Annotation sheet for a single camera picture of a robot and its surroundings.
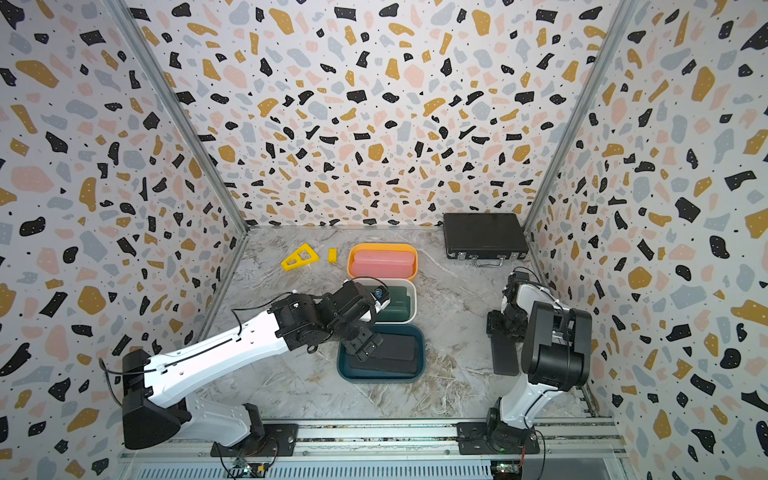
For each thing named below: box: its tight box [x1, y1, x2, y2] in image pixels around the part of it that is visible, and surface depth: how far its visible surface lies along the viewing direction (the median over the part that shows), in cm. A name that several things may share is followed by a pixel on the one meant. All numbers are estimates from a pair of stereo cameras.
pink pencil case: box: [351, 250, 416, 279], surface depth 108 cm
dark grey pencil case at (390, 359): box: [350, 346, 422, 374], surface depth 85 cm
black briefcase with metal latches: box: [443, 212, 529, 268], surface depth 120 cm
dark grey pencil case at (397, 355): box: [351, 334, 418, 375], surface depth 85 cm
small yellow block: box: [327, 248, 338, 263], surface depth 115 cm
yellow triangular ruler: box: [281, 243, 320, 272], surface depth 114 cm
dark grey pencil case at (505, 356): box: [491, 336, 519, 376], surface depth 89 cm
